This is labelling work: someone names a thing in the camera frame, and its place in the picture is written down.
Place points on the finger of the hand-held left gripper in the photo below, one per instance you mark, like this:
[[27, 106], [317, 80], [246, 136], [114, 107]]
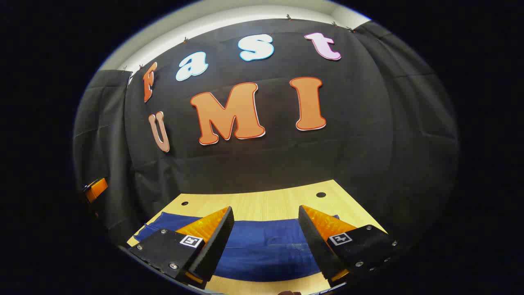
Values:
[[97, 189]]

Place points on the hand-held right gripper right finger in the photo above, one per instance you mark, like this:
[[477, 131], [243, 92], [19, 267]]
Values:
[[317, 241]]

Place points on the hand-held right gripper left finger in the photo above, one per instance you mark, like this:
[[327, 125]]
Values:
[[217, 241]]

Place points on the blue denim jeans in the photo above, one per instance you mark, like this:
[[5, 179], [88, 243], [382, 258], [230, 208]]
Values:
[[266, 246]]

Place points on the black backdrop cloth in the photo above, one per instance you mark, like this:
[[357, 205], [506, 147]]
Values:
[[368, 123]]

